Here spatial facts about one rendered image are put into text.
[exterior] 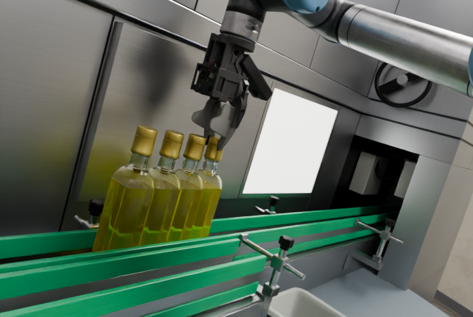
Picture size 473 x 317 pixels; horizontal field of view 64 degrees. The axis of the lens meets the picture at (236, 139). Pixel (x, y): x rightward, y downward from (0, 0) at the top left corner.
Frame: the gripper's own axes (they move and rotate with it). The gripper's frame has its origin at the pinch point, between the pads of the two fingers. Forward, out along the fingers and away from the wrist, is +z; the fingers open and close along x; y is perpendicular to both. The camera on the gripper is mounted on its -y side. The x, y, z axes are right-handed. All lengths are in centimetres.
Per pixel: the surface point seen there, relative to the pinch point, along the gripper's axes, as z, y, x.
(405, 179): 3, -106, -5
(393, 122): -17, -95, -13
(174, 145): 1.3, 11.9, 3.5
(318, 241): 25, -52, -2
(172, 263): 21.5, 8.6, 7.6
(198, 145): 0.8, 6.2, 2.7
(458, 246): 63, -343, -37
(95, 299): 19.4, 26.7, 17.2
